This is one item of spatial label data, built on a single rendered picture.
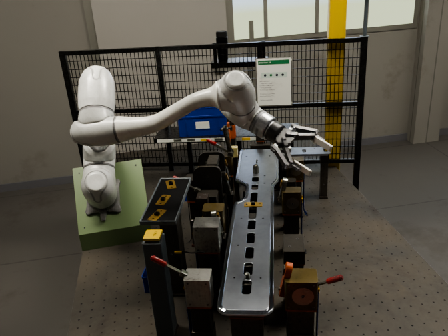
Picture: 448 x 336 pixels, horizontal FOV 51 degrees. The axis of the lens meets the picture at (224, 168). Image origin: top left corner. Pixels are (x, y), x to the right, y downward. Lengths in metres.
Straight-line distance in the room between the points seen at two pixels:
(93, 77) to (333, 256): 1.36
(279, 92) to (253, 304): 1.70
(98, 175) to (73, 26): 2.53
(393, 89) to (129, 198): 3.58
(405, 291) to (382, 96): 3.43
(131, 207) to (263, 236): 0.86
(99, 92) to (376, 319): 1.39
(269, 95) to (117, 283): 1.49
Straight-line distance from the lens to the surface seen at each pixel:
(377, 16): 5.13
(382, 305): 2.12
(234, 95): 1.52
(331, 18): 2.98
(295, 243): 1.85
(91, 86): 1.86
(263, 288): 1.68
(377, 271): 2.30
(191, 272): 1.68
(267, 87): 3.00
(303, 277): 1.64
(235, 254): 1.85
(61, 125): 4.88
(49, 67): 4.74
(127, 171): 2.59
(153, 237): 1.70
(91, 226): 2.53
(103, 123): 1.78
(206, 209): 2.00
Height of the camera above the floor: 2.06
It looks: 25 degrees down
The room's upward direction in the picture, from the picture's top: 4 degrees counter-clockwise
